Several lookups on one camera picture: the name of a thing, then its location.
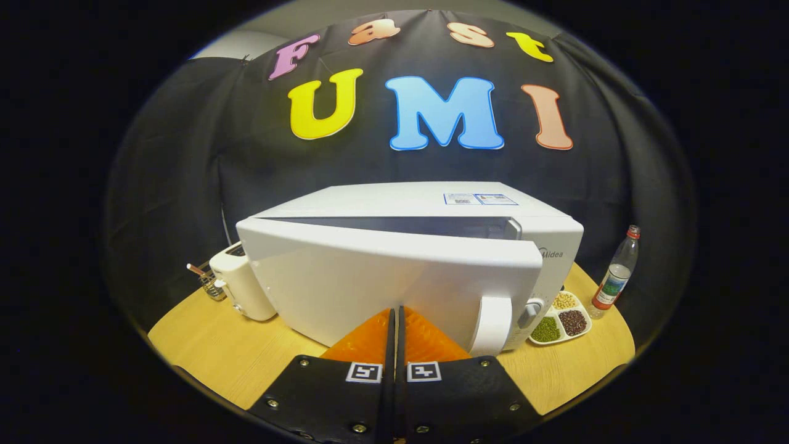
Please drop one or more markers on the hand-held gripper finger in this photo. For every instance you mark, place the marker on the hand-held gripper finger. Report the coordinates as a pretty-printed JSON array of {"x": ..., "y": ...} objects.
[
  {"x": 400, "y": 394},
  {"x": 389, "y": 394}
]

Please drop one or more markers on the white toaster oven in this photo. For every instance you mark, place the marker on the white toaster oven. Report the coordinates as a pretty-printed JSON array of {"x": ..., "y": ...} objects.
[{"x": 370, "y": 277}]

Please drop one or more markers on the white pop-up toaster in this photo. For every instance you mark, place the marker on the white pop-up toaster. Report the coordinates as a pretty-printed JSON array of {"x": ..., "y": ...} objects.
[{"x": 243, "y": 283}]

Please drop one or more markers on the white divided dish of beans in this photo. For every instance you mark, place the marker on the white divided dish of beans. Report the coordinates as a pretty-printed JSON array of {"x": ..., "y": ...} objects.
[{"x": 548, "y": 330}]

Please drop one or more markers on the small stick utensil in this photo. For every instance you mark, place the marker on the small stick utensil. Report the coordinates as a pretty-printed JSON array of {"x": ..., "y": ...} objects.
[{"x": 196, "y": 269}]

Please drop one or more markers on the clear plastic water bottle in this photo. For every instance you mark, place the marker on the clear plastic water bottle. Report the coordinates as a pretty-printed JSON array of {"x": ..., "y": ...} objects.
[{"x": 613, "y": 283}]

